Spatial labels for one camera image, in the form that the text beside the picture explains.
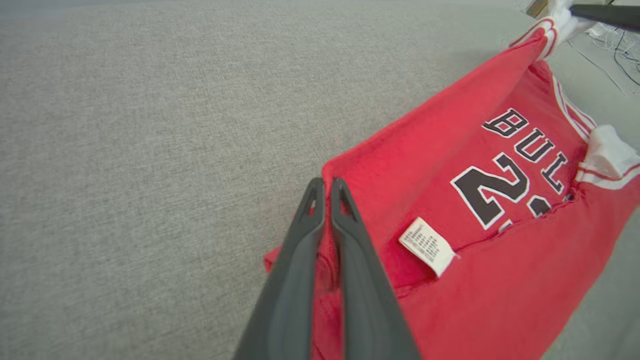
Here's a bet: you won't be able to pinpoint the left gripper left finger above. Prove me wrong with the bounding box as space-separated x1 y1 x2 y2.
232 177 326 360

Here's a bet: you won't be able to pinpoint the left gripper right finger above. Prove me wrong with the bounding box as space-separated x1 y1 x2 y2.
330 177 423 360

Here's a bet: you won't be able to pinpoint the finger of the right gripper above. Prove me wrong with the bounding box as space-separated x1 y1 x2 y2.
569 4 640 32

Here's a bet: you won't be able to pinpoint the red basketball jersey white sleeves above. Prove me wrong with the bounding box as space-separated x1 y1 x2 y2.
263 0 640 360

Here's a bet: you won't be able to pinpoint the grey fabric sofa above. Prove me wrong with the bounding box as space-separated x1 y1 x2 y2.
0 0 640 360

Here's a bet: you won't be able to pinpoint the white floor cable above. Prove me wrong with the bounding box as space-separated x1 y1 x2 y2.
567 22 632 97

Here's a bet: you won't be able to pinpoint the dark floor cable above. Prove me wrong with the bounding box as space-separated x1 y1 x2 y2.
613 29 640 87

